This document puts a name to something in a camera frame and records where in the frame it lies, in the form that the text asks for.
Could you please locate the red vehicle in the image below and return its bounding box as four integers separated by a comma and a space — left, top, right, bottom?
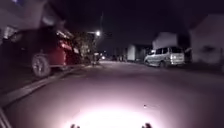
0, 27, 83, 79

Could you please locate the street lamp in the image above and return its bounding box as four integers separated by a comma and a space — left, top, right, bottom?
87, 30, 102, 51

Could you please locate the white building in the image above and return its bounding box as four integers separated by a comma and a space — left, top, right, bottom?
152, 31, 179, 50

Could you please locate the silver van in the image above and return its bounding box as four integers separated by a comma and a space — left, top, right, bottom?
143, 45, 186, 68

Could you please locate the concrete kerb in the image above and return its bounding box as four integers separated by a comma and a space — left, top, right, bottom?
0, 65, 88, 108

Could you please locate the grey asphalt road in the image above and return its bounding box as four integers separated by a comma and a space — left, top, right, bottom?
3, 60, 224, 128

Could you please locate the pale building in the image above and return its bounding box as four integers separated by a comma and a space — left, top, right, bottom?
188, 13, 224, 66

